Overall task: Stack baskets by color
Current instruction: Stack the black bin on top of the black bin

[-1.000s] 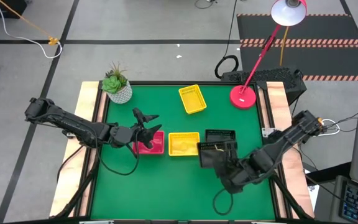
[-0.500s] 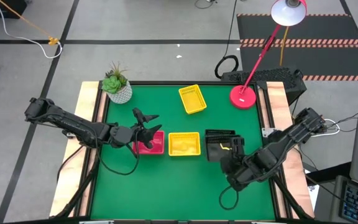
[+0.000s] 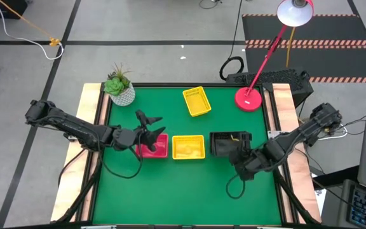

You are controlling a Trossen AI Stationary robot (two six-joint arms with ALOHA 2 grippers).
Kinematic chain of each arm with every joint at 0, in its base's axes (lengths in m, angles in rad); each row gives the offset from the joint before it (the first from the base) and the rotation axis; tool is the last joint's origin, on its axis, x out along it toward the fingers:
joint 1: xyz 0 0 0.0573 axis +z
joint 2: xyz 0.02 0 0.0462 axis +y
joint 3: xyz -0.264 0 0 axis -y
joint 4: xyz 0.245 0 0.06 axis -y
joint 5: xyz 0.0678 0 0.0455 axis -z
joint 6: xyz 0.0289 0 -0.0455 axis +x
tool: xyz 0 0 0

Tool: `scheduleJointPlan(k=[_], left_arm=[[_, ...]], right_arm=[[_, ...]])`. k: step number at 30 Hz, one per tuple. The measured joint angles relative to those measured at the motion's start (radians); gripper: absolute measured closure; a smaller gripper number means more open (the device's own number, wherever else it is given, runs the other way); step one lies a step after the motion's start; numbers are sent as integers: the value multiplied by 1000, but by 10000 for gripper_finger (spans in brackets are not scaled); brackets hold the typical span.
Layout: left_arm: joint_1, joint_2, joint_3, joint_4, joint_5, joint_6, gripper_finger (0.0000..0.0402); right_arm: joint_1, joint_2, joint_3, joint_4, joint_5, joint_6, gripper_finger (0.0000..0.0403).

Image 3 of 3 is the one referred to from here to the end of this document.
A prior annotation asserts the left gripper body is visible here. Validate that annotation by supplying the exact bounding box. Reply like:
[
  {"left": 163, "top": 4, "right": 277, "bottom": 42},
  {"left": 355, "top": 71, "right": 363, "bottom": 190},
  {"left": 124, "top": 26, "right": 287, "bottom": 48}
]
[{"left": 134, "top": 125, "right": 154, "bottom": 149}]

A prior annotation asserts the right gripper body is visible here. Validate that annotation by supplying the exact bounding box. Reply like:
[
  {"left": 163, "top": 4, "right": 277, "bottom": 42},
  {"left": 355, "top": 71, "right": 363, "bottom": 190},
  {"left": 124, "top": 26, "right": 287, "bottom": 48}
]
[{"left": 229, "top": 148, "right": 262, "bottom": 174}]

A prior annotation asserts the red plastic basket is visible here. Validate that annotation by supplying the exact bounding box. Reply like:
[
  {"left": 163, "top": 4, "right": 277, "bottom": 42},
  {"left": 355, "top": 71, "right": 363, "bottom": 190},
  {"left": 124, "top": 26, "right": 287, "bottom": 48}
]
[{"left": 135, "top": 133, "right": 169, "bottom": 159}]

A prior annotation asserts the black plastic basket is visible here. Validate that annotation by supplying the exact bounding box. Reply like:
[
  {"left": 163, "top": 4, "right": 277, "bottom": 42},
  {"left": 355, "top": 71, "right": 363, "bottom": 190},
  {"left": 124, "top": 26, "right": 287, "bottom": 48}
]
[{"left": 210, "top": 131, "right": 252, "bottom": 157}]

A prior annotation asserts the yellow plastic basket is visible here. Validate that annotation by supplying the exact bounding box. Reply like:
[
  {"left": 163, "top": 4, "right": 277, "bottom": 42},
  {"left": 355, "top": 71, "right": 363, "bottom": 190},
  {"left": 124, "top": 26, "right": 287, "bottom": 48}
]
[
  {"left": 172, "top": 135, "right": 206, "bottom": 160},
  {"left": 182, "top": 86, "right": 212, "bottom": 118}
]

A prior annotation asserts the green table mat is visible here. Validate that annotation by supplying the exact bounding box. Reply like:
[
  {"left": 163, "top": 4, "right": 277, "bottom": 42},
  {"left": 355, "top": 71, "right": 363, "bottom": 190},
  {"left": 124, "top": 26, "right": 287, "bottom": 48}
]
[{"left": 92, "top": 86, "right": 282, "bottom": 226}]

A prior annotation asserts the succulent in white pot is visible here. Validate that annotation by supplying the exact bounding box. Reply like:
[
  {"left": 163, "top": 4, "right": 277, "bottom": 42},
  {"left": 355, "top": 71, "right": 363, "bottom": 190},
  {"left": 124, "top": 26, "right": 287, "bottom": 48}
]
[{"left": 103, "top": 62, "right": 136, "bottom": 107}]

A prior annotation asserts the red desk lamp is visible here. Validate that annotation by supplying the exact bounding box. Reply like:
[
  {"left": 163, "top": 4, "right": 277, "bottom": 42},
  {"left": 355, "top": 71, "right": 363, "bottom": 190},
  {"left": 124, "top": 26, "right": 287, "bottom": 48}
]
[{"left": 234, "top": 0, "right": 315, "bottom": 112}]

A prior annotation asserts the light wooden side board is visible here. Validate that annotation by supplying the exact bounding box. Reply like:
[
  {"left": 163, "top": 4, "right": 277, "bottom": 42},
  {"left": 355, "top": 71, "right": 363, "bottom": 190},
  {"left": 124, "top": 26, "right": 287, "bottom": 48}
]
[
  {"left": 50, "top": 83, "right": 103, "bottom": 223},
  {"left": 271, "top": 83, "right": 322, "bottom": 223}
]

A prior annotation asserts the black hazard-striped floor mat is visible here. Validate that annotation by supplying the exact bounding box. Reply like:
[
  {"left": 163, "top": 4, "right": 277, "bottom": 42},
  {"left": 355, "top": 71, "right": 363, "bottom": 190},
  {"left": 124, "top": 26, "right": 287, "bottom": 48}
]
[{"left": 241, "top": 13, "right": 366, "bottom": 84}]

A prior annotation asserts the black floor box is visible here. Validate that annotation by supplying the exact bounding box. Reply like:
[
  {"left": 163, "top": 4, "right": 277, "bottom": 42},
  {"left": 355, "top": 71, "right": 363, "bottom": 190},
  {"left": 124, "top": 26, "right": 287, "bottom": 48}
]
[{"left": 0, "top": 0, "right": 28, "bottom": 20}]

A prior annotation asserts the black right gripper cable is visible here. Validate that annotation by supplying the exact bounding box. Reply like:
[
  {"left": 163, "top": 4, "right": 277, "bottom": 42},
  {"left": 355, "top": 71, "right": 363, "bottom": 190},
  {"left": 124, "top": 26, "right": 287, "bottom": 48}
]
[{"left": 226, "top": 173, "right": 246, "bottom": 200}]

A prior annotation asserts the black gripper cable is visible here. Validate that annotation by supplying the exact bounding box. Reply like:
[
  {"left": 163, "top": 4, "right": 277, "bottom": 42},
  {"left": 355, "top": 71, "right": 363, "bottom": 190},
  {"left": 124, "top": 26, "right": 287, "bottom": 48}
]
[
  {"left": 226, "top": 173, "right": 246, "bottom": 200},
  {"left": 100, "top": 139, "right": 144, "bottom": 180}
]

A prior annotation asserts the black table frame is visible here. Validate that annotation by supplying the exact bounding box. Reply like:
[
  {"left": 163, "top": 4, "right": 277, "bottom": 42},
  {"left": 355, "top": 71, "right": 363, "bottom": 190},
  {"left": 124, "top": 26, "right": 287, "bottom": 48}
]
[{"left": 51, "top": 81, "right": 322, "bottom": 229}]

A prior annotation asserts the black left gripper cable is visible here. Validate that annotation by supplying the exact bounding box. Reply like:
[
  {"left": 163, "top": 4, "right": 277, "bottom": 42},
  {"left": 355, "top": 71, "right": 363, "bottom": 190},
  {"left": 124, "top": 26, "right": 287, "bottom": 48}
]
[{"left": 100, "top": 139, "right": 144, "bottom": 180}]

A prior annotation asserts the coiled black floor cable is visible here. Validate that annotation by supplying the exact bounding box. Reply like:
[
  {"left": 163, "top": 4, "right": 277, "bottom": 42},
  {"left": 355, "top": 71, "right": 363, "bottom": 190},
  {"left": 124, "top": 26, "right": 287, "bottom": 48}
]
[{"left": 219, "top": 0, "right": 245, "bottom": 82}]

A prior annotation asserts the yellow floor cable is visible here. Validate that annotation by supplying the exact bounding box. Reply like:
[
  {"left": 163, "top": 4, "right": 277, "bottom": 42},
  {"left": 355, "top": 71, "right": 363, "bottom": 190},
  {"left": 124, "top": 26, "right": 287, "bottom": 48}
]
[{"left": 285, "top": 27, "right": 297, "bottom": 68}]

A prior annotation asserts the orange cord with connector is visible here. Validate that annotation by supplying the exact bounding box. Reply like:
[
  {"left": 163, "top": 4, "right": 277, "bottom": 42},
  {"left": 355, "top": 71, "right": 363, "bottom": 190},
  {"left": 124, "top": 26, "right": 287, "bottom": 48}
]
[{"left": 0, "top": 0, "right": 60, "bottom": 47}]

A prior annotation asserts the white floor cable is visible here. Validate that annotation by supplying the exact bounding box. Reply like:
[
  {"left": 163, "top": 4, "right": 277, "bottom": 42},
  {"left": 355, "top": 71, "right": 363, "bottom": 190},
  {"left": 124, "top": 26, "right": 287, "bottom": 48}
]
[{"left": 0, "top": 0, "right": 65, "bottom": 60}]

